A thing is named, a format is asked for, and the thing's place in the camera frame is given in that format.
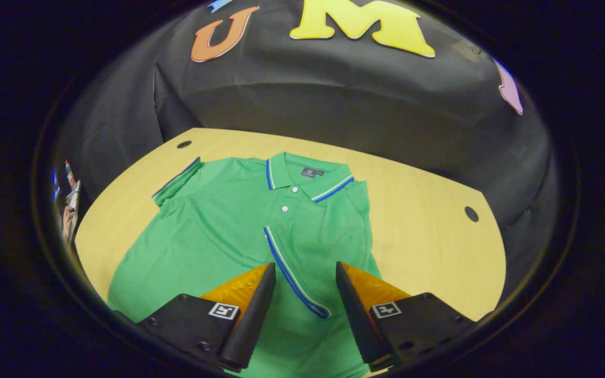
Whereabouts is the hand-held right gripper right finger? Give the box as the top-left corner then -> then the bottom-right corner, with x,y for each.
336,261 -> 479,372

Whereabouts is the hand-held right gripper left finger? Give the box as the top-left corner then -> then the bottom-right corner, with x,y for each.
137,262 -> 277,373

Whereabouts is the colourful printed poster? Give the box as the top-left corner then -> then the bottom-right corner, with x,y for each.
52,160 -> 81,245

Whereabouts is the black backdrop cloth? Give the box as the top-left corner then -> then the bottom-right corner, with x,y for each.
50,0 -> 563,305

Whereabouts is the green T-shirt with blue trim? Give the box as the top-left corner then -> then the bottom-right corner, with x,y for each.
107,152 -> 384,378

